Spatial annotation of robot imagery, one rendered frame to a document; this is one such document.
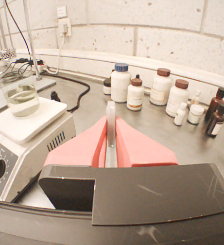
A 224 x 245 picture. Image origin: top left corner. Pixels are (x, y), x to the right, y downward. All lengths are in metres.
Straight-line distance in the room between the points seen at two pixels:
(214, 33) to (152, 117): 0.32
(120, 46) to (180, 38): 0.23
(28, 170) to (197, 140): 0.36
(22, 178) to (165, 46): 0.54
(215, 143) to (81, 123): 0.34
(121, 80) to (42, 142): 0.28
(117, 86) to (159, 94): 0.13
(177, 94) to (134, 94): 0.11
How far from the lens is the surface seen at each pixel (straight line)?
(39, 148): 0.26
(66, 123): 0.29
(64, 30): 0.78
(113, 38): 0.63
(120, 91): 0.45
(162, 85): 0.45
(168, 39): 0.55
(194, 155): 0.34
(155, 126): 0.38
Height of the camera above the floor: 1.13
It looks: 37 degrees down
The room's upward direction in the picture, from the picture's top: straight up
